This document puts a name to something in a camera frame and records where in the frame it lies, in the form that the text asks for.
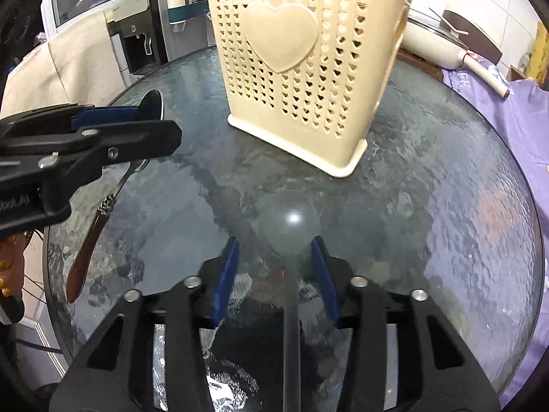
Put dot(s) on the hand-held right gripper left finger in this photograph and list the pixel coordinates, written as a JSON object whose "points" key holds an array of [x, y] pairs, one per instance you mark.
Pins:
{"points": [[227, 283]]}

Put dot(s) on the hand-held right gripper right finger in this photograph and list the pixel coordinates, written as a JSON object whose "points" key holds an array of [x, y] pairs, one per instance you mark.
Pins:
{"points": [[324, 283]]}

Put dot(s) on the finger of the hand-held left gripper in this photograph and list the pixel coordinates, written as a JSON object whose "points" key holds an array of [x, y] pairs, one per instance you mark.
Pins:
{"points": [[137, 137], [107, 116]]}

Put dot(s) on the cream perforated utensil basket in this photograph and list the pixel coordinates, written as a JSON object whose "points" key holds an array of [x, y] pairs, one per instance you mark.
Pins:
{"points": [[278, 51]]}

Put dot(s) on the beige cloth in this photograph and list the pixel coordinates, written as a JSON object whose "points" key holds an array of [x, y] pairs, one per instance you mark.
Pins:
{"points": [[77, 60]]}

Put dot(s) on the water dispenser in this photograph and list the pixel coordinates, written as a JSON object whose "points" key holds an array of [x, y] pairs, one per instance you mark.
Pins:
{"points": [[137, 30]]}

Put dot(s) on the teal and white towel holder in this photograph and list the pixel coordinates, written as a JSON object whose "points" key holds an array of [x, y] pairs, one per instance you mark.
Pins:
{"points": [[188, 13]]}

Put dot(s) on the purple floral cloth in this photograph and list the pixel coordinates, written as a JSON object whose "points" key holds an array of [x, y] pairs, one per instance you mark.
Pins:
{"points": [[514, 146]]}

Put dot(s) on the white pan with glass lid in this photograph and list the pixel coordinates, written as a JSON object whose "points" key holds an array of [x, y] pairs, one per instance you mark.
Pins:
{"points": [[433, 40]]}

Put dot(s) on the yellow box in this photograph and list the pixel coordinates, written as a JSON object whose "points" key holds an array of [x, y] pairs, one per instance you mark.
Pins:
{"points": [[538, 51]]}

